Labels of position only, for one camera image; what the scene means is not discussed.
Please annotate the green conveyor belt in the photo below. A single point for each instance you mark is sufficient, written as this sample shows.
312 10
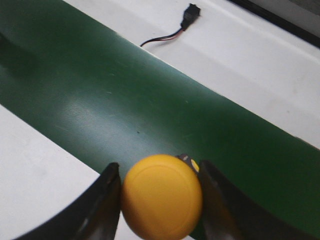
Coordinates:
104 99

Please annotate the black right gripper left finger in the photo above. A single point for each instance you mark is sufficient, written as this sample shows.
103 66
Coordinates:
94 215

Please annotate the black photoelectric sensor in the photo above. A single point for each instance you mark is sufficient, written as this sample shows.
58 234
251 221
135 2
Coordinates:
190 15

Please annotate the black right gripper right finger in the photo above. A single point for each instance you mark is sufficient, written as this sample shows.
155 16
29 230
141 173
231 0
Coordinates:
228 214

